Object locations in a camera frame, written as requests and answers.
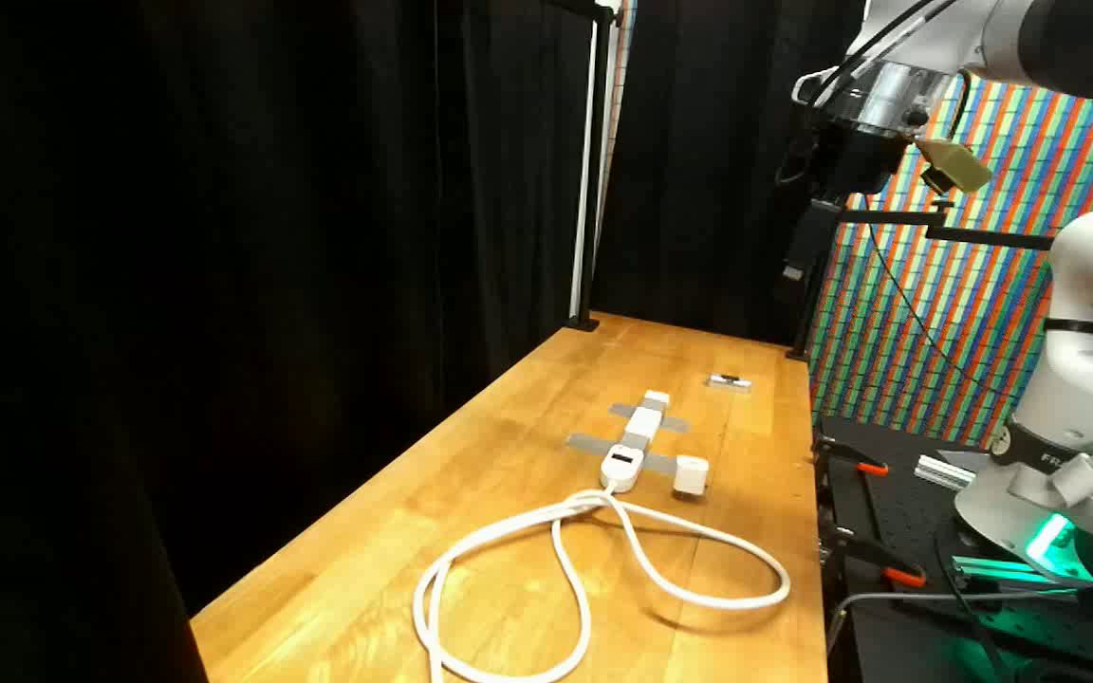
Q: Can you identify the white charger head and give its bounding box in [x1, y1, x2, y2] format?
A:
[671, 454, 714, 502]

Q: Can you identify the colourful patterned board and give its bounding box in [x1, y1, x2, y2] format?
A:
[809, 72, 1093, 454]

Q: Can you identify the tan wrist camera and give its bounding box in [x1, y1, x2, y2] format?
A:
[914, 131, 992, 197]

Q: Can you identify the tall stand pole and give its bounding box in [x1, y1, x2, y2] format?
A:
[562, 0, 624, 334]

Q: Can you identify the black exterior camera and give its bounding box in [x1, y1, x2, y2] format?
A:
[777, 192, 847, 288]

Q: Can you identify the white power strip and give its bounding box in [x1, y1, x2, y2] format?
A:
[597, 385, 680, 498]

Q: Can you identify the black curtain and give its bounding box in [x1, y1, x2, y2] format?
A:
[0, 0, 867, 683]

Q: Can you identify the orange handled clamp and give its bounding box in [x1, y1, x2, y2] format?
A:
[819, 433, 894, 485]
[839, 535, 932, 594]

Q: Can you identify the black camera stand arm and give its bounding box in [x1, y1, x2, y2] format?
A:
[793, 199, 1057, 359]

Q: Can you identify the black side table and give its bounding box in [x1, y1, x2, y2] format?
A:
[815, 412, 1093, 683]

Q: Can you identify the silver metal cylinder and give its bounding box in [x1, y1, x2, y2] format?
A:
[910, 451, 984, 498]

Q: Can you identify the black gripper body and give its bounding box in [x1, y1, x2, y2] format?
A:
[809, 112, 918, 199]

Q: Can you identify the grey duct tape strip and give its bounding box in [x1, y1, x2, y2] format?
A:
[564, 427, 681, 482]
[607, 397, 690, 440]

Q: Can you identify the white power strip cable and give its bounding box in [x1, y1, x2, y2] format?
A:
[411, 485, 793, 683]

